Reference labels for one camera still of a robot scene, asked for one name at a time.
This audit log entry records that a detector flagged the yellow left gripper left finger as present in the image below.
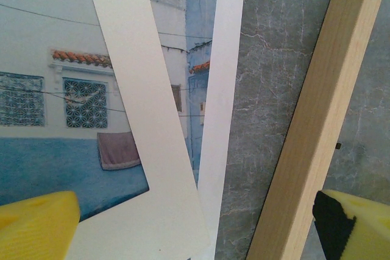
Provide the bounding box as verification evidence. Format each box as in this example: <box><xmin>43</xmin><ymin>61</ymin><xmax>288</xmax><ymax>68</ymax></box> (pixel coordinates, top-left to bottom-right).
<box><xmin>0</xmin><ymin>191</ymin><xmax>80</xmax><ymax>260</ymax></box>

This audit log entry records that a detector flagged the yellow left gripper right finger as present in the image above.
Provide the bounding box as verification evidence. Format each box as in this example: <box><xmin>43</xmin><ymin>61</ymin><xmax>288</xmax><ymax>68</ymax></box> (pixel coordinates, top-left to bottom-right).
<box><xmin>313</xmin><ymin>189</ymin><xmax>390</xmax><ymax>260</ymax></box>

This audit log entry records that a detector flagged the light wooden picture frame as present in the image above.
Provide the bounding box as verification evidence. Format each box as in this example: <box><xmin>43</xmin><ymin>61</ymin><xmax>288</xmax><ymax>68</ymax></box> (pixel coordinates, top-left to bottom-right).
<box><xmin>246</xmin><ymin>0</ymin><xmax>384</xmax><ymax>260</ymax></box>

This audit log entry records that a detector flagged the white mat board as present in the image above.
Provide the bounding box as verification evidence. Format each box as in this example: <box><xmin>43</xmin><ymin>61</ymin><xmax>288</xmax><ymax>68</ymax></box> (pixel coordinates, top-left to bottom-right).
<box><xmin>68</xmin><ymin>0</ymin><xmax>213</xmax><ymax>260</ymax></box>

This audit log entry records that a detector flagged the blue building photo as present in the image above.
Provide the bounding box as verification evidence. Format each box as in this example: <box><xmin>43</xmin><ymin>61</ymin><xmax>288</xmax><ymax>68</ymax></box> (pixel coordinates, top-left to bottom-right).
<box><xmin>0</xmin><ymin>0</ymin><xmax>247</xmax><ymax>260</ymax></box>

